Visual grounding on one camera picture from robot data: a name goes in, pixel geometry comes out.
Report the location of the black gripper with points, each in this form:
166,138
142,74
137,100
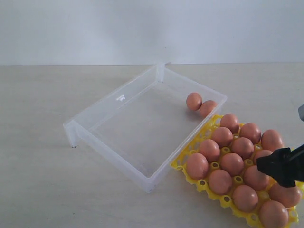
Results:
275,164

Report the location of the yellow plastic egg tray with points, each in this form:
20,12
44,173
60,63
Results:
180,164

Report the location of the clear plastic bin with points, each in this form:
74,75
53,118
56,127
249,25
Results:
141,127

